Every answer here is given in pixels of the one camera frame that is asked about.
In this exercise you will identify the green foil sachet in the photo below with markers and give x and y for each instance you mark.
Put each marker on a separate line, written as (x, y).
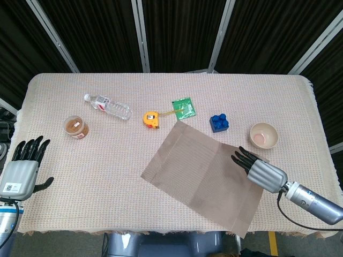
(187, 113)

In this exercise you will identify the clear jar of rubber bands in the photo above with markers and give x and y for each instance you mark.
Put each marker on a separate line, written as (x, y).
(76, 128)

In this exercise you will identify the light brown bowl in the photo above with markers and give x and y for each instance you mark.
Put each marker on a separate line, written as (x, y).
(264, 137)

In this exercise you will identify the beige woven tablecloth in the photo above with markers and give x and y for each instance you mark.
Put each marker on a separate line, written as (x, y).
(241, 93)

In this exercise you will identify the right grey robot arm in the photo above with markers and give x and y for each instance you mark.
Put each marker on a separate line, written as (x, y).
(313, 199)

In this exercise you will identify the brown woven placemat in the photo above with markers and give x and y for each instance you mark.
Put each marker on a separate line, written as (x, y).
(198, 174)

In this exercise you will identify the blue building block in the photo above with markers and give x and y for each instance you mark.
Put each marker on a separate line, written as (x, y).
(218, 124)

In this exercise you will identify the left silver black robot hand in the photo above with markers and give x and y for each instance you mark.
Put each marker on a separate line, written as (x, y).
(18, 179)

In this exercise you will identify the clear plastic water bottle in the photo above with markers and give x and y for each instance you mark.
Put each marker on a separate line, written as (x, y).
(112, 108)

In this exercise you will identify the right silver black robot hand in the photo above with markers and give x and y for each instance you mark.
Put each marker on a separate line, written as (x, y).
(265, 175)

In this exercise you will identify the black pleated curtain panel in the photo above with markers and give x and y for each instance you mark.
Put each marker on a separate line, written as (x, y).
(332, 80)
(99, 34)
(273, 34)
(16, 40)
(182, 34)

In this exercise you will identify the white table leg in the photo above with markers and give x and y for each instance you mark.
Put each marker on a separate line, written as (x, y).
(238, 242)

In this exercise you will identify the black electronic equipment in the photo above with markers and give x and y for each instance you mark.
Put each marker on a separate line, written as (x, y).
(6, 125)

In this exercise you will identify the silver aluminium frame post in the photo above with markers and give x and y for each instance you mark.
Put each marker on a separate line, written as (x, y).
(8, 105)
(141, 37)
(222, 37)
(336, 148)
(316, 48)
(54, 37)

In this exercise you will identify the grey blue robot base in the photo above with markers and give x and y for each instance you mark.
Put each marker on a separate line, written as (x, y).
(160, 246)

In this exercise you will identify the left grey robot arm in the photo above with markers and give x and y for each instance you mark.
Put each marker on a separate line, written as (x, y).
(6, 217)

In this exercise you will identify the orange tape measure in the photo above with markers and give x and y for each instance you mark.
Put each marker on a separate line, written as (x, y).
(150, 119)

